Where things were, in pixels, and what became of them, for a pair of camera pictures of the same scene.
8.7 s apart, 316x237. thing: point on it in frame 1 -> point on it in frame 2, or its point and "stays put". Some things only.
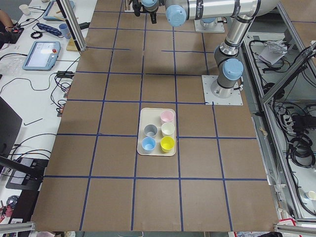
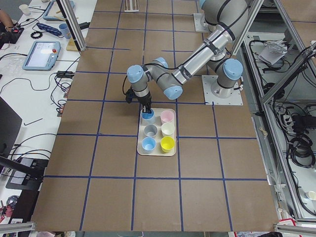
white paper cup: x=24 y=9 stays put
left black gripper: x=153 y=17 -> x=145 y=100
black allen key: x=32 y=122 stays put
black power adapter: x=84 y=25 stays put
